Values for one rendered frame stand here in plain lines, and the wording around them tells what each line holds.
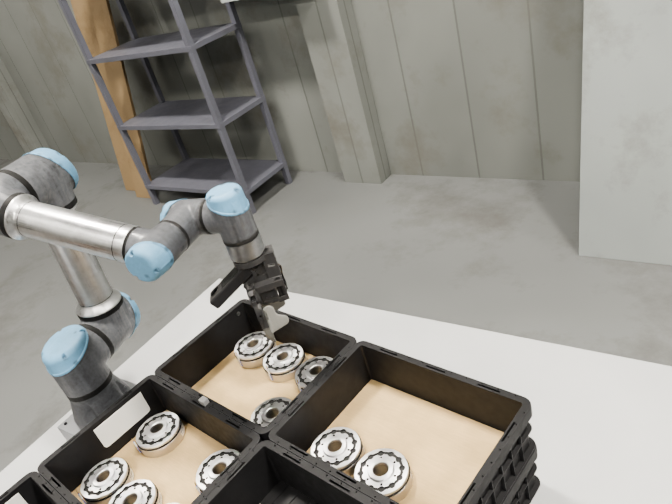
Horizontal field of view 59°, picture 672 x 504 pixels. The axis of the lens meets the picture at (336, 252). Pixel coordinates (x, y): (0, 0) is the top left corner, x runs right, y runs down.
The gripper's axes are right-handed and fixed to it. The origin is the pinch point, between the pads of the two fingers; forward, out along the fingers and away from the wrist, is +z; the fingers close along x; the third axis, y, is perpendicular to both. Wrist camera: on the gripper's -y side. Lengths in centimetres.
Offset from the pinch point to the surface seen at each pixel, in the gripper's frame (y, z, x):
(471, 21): 136, 1, 214
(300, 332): 6.1, 7.5, 5.6
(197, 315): -28, 27, 59
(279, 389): -2.4, 14.0, -3.7
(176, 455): -26.8, 14.0, -13.2
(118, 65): -81, -7, 384
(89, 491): -44.0, 11.1, -18.0
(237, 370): -11.9, 14.0, 7.9
